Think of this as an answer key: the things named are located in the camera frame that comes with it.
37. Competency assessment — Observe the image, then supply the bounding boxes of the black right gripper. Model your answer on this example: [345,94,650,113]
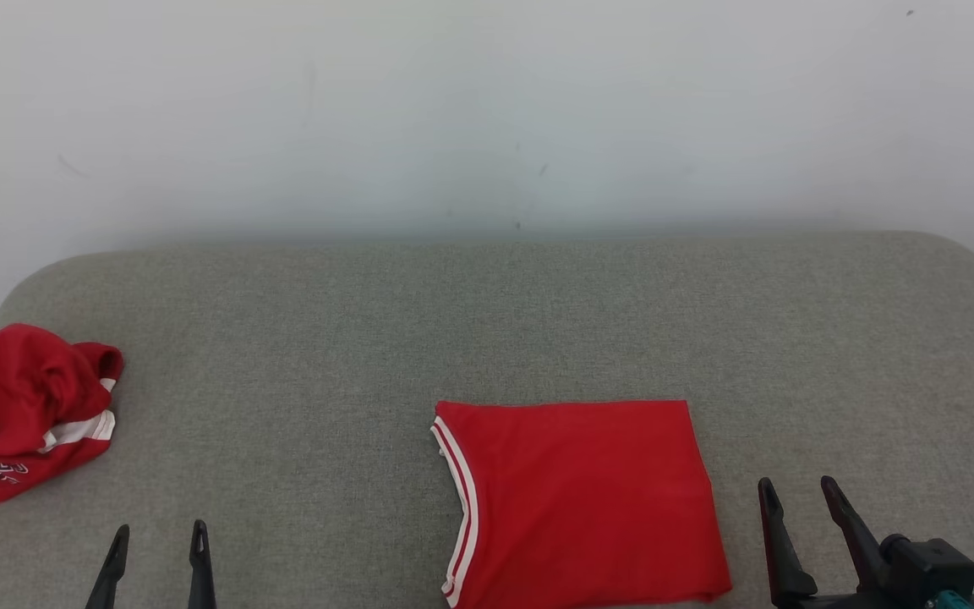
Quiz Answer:
[757,475,889,609]

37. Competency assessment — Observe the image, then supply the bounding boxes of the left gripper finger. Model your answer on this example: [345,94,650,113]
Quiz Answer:
[188,519,218,609]
[85,524,130,609]

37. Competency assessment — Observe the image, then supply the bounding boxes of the red Bulls 23 shorts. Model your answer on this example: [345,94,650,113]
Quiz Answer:
[0,322,125,508]

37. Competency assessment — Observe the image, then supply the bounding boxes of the red white basketball jersey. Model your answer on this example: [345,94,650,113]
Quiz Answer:
[430,399,734,609]

